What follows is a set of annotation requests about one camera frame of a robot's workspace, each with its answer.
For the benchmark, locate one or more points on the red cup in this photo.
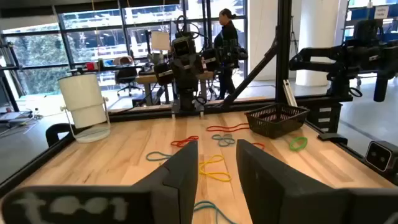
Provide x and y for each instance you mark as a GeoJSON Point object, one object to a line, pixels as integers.
{"type": "Point", "coordinates": [90, 66]}

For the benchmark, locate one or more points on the grey rubber band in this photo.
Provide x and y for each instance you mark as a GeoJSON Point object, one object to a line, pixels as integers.
{"type": "Point", "coordinates": [224, 140]}

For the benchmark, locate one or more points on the black diagonal frame brace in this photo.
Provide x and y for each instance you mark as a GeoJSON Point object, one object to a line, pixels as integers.
{"type": "Point", "coordinates": [248, 77]}

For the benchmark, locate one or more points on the black office chair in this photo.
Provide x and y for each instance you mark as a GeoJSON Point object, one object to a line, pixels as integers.
{"type": "Point", "coordinates": [127, 75]}

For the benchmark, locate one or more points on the black background robot arm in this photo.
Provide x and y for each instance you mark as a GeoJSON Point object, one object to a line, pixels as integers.
{"type": "Point", "coordinates": [342, 56]}

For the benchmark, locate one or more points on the white aluminium bar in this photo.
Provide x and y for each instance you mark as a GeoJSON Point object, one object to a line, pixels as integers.
{"type": "Point", "coordinates": [289, 93]}

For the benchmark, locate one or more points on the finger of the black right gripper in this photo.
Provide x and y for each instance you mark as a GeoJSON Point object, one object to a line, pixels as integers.
{"type": "Point", "coordinates": [211, 59]}
{"type": "Point", "coordinates": [163, 74]}

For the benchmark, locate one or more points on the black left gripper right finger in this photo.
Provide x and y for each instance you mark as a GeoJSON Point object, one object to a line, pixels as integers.
{"type": "Point", "coordinates": [273, 193]}

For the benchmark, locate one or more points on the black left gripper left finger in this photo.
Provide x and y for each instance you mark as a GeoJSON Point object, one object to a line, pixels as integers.
{"type": "Point", "coordinates": [183, 193]}

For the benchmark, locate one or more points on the green rubber band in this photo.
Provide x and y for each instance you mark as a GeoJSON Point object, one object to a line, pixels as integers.
{"type": "Point", "coordinates": [290, 145]}

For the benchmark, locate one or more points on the black camera box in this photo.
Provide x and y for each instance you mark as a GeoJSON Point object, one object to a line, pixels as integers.
{"type": "Point", "coordinates": [381, 155]}

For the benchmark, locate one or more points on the black upright frame post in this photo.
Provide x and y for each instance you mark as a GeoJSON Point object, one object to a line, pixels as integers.
{"type": "Point", "coordinates": [283, 46]}

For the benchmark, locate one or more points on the wooden desk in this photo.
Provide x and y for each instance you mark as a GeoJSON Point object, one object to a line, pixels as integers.
{"type": "Point", "coordinates": [146, 79]}

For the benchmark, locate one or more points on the yellow rubber band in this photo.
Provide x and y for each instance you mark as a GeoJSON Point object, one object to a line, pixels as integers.
{"type": "Point", "coordinates": [230, 178]}

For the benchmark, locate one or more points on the white cylindrical lamp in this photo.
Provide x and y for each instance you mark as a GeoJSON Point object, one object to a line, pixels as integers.
{"type": "Point", "coordinates": [82, 99]}

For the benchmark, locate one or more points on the black clamp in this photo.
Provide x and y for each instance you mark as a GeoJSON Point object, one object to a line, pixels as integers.
{"type": "Point", "coordinates": [329, 137]}

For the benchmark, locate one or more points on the long red rubber band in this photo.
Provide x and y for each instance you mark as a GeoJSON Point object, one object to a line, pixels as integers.
{"type": "Point", "coordinates": [207, 127]}

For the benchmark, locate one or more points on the black drawer cabinet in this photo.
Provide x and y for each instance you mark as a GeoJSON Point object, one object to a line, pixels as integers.
{"type": "Point", "coordinates": [325, 118]}

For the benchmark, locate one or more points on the person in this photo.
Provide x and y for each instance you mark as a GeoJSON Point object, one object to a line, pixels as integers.
{"type": "Point", "coordinates": [228, 34]}

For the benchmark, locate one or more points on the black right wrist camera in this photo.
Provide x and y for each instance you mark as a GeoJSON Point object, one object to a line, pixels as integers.
{"type": "Point", "coordinates": [184, 46]}

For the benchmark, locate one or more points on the black plastic mesh basket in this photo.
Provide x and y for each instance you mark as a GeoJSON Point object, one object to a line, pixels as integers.
{"type": "Point", "coordinates": [273, 124]}

